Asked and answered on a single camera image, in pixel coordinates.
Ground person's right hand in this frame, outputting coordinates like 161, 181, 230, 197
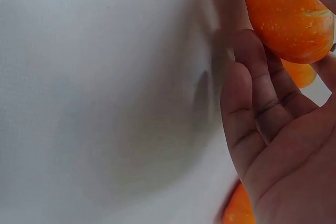
219, 28, 336, 224

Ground orange speckled fruit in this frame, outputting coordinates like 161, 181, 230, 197
280, 58, 318, 89
222, 183, 257, 224
241, 0, 335, 65

